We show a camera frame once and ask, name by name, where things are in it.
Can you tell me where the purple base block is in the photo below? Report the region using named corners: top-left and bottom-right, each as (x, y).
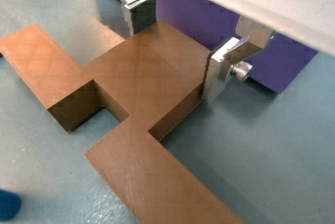
top-left (89, 0), bottom-right (319, 95)

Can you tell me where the brown T-shaped block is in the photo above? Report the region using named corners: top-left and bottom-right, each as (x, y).
top-left (0, 22), bottom-right (243, 224)

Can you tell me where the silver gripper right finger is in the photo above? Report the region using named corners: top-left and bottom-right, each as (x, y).
top-left (203, 17), bottom-right (274, 102)

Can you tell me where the blue hexagonal peg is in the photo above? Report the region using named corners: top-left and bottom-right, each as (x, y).
top-left (0, 190), bottom-right (22, 222)

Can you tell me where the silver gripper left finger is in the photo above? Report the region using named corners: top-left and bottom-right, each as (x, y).
top-left (121, 0), bottom-right (156, 35)

